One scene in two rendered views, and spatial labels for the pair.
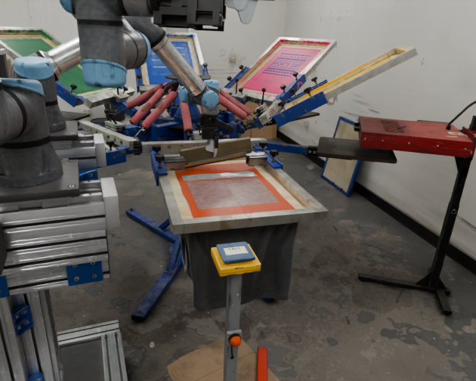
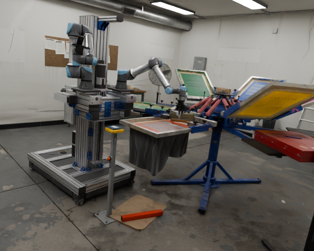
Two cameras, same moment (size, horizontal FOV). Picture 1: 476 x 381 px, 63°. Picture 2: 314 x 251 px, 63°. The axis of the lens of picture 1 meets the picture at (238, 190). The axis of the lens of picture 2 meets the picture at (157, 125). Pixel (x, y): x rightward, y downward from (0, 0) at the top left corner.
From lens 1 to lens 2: 2.31 m
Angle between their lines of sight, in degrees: 59
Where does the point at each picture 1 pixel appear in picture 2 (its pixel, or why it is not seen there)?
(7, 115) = (75, 71)
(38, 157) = (83, 83)
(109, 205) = (89, 98)
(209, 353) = (150, 201)
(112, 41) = (74, 57)
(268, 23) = not seen: outside the picture
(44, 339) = (93, 142)
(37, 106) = (85, 72)
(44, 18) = (251, 72)
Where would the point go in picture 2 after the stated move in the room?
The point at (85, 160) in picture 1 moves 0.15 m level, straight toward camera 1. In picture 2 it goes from (123, 99) to (113, 99)
